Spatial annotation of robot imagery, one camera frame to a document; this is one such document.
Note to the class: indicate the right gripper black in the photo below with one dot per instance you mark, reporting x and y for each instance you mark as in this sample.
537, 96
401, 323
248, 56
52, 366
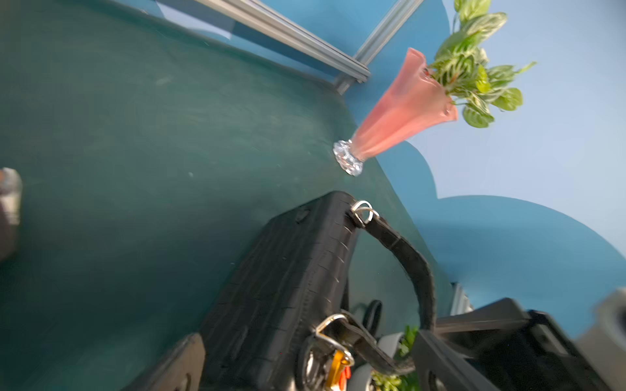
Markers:
519, 350

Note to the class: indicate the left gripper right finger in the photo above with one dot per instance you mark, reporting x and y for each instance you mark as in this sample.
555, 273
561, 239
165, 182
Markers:
437, 364

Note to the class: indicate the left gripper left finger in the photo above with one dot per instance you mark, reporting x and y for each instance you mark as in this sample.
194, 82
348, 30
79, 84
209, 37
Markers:
180, 368

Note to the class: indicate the white kitty plush charm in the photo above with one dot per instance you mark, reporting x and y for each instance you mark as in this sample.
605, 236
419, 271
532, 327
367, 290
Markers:
339, 371

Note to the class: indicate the black leather handbag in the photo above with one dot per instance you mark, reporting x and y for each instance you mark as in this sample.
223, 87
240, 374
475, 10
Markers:
279, 320

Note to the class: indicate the pink vase with plant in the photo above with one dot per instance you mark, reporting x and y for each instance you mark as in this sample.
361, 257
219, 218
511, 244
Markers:
458, 83

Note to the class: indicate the aluminium right post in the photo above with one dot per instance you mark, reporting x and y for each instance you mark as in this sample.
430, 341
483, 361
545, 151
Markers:
364, 28

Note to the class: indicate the aluminium back rail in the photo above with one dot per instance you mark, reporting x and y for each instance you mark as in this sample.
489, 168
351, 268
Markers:
263, 19

